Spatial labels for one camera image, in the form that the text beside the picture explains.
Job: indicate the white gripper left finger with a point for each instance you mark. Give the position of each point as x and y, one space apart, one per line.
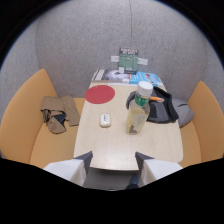
73 168

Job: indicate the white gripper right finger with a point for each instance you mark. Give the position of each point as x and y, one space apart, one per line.
154 168

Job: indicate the clear bottle white cap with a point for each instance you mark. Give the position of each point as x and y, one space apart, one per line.
138 110

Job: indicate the tan brown jacket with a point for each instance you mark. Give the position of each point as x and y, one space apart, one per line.
58 113

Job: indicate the small white case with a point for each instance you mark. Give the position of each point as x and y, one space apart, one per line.
105 120

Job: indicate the orange curved bench seat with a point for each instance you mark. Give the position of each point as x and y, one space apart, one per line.
203 130
30 126

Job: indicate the black grey garment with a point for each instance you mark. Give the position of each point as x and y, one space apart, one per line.
160 108

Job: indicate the grey cushion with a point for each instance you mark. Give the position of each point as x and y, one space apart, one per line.
185 111

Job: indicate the orange pen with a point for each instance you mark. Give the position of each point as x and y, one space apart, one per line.
156 99

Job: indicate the red round coaster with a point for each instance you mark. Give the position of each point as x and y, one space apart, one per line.
100 94

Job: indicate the blue book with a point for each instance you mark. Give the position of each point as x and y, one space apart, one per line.
144 78

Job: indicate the green upright book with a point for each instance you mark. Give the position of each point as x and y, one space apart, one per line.
128 60

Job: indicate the white wall socket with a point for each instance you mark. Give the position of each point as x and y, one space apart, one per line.
142 61

